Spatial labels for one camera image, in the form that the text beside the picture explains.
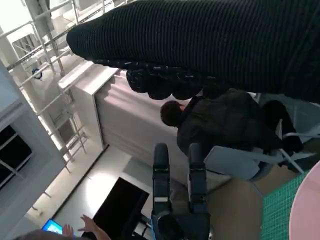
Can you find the black monitor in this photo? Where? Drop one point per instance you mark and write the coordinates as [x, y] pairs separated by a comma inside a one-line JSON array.
[[120, 205]]

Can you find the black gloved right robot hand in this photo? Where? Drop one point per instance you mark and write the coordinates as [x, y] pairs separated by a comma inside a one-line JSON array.
[[200, 37]]

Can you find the green cutting mat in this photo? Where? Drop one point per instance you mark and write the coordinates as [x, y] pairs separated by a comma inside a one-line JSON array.
[[277, 212]]

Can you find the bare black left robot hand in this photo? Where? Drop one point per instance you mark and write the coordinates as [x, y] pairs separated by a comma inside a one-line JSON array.
[[180, 225]]

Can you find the dark window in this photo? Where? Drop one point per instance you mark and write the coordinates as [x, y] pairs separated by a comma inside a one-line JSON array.
[[12, 155]]

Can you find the tablet with blue screen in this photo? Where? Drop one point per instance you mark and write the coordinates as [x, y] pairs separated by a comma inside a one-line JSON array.
[[52, 227]]

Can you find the white pipe rack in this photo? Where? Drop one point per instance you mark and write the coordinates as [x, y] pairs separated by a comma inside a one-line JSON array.
[[47, 45]]

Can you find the pink bowl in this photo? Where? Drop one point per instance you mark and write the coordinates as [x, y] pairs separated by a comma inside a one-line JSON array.
[[308, 212]]

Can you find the grey chair with metal legs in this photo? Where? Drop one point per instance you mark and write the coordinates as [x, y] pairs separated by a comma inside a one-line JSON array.
[[230, 162]]

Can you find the tall white cabinet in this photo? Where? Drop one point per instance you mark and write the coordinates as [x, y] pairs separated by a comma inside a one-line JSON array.
[[125, 120]]

